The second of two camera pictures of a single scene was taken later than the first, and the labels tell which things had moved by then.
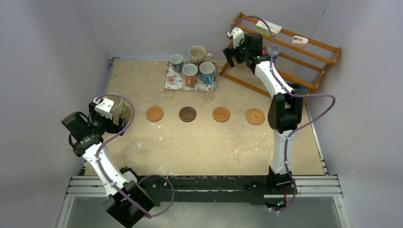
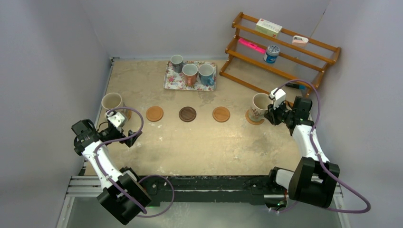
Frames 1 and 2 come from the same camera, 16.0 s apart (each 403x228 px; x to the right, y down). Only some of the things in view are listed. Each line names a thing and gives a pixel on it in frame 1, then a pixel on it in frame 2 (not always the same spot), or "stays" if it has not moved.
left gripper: x=112 y=128 to x=119 y=135
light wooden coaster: x=154 y=113 stays
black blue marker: x=296 y=86 stays
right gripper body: x=241 y=54 to x=280 y=114
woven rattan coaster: x=127 y=114 stays
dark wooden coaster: x=187 y=114 stays
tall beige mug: x=197 y=54 to x=259 y=106
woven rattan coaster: x=254 y=116 stays
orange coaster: x=221 y=114 stays
